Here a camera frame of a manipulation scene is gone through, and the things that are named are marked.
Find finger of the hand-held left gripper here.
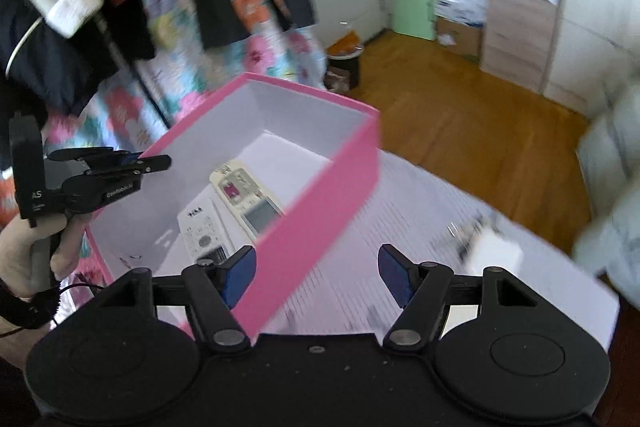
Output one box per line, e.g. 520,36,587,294
82,154,173,181
46,146,143,168

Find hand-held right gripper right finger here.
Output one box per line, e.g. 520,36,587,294
377,243,540,354

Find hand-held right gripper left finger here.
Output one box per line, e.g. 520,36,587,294
92,245,258,354

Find white remote control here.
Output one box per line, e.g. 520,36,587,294
176,198,237,267

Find cream remote control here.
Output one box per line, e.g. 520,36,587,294
208,161,286,239

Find white charger block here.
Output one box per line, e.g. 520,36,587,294
464,228,524,279

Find pink cardboard box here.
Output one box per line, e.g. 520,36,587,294
84,73,382,344

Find person's left forearm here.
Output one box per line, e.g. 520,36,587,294
0,279,60,375

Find person's left hand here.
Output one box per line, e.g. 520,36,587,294
0,211,94,304

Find pale striped tablecloth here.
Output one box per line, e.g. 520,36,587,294
270,149,622,355

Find floral blanket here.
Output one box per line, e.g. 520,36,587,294
0,0,331,308

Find black trash bin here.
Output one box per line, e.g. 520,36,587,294
324,31,365,92

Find grey puffer jacket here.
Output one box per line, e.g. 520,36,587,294
571,83,640,280

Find brown cardboard box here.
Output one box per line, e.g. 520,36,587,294
434,14,484,64

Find green folded board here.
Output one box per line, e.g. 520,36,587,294
388,0,439,42

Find wooden shelf cabinet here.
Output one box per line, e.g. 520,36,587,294
479,0,570,96

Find white wardrobe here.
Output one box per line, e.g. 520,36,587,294
542,0,640,120

